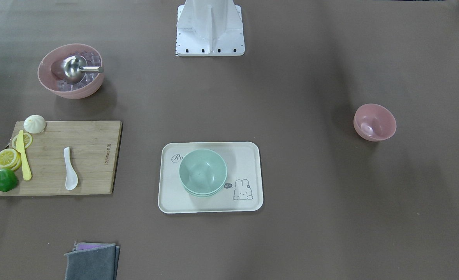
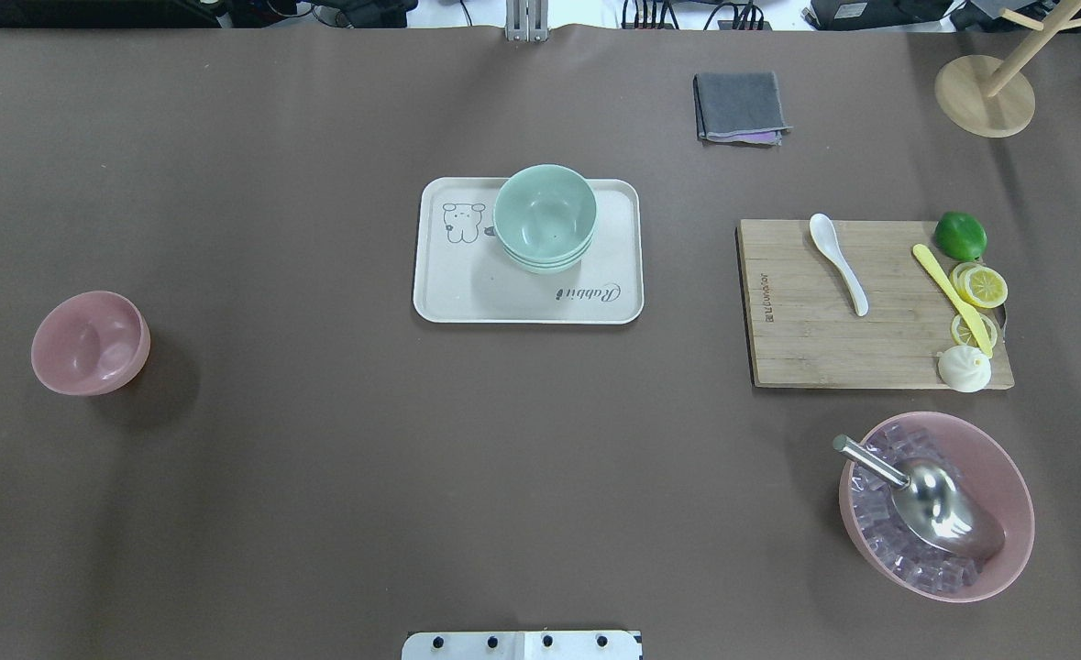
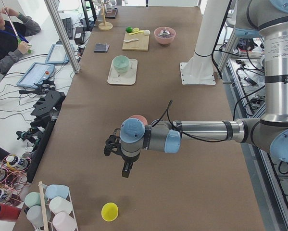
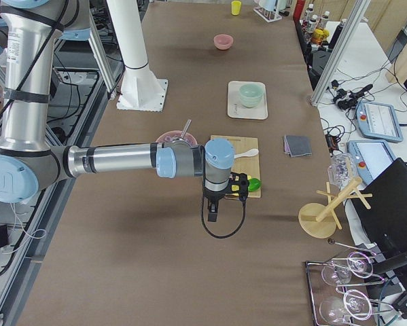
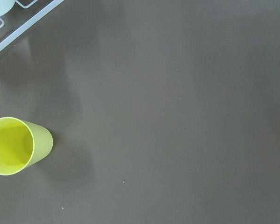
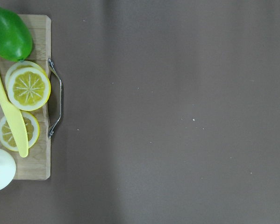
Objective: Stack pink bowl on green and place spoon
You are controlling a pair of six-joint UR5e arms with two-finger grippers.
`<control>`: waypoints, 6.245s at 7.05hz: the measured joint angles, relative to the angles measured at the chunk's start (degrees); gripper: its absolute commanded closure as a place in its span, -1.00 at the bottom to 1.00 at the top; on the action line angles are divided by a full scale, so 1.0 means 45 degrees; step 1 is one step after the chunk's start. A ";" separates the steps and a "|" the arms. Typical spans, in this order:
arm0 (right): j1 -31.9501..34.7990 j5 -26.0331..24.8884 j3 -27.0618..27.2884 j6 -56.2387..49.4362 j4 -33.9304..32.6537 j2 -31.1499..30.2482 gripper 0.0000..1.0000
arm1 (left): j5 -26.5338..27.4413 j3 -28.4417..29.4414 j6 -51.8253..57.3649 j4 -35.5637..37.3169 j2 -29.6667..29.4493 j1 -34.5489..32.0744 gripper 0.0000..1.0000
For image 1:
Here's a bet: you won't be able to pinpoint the small pink bowl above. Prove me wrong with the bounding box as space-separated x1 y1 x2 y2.
353 103 397 142

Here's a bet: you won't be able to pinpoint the white ceramic spoon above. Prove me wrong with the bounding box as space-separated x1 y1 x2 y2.
63 147 78 190

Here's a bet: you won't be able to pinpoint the large pink ice bowl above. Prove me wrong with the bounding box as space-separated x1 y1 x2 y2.
37 43 104 99

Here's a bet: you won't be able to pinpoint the cream rabbit tray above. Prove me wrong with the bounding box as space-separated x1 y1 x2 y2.
158 142 264 214

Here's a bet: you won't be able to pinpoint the green stacked bowls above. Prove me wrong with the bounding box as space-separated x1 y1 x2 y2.
178 149 228 198

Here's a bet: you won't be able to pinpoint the bamboo cutting board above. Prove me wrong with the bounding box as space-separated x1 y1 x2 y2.
0 121 122 196

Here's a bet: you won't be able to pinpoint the metal ice scoop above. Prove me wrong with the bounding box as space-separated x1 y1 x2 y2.
50 55 104 84

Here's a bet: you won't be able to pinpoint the grey folded cloth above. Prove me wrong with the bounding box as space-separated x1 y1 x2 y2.
65 245 120 280

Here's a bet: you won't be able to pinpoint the purple cloth under grey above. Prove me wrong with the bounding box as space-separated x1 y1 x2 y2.
72 242 116 251

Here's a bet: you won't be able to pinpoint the white steamed bun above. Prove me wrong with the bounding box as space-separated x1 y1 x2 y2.
23 115 46 134

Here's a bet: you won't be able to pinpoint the lemon slice near bun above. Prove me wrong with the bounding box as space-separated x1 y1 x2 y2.
11 132 32 149

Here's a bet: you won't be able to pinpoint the yellow plastic knife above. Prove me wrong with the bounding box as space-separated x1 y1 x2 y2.
16 130 32 181

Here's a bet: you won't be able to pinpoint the lemon slice near lime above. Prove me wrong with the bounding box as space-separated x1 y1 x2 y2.
0 148 21 171

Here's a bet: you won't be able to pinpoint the green lime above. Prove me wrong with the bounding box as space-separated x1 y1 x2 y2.
0 168 19 193

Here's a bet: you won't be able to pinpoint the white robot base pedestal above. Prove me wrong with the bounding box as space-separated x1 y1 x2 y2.
175 0 245 57

